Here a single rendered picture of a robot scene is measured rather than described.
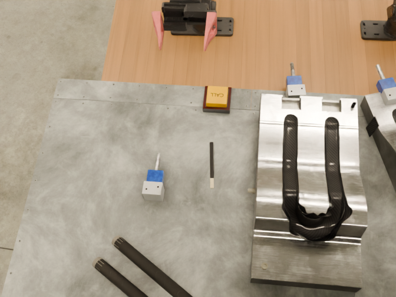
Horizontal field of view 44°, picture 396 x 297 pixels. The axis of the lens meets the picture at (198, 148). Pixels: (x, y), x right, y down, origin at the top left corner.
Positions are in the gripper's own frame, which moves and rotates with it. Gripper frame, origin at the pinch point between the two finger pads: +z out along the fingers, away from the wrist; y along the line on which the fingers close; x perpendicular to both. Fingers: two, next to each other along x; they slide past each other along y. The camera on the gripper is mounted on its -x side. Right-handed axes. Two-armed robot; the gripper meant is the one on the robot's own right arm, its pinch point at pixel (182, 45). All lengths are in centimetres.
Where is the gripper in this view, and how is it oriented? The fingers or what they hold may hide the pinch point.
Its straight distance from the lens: 108.6
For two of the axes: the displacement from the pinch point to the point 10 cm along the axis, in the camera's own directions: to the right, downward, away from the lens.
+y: 10.0, 0.4, -0.8
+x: 0.5, 4.2, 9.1
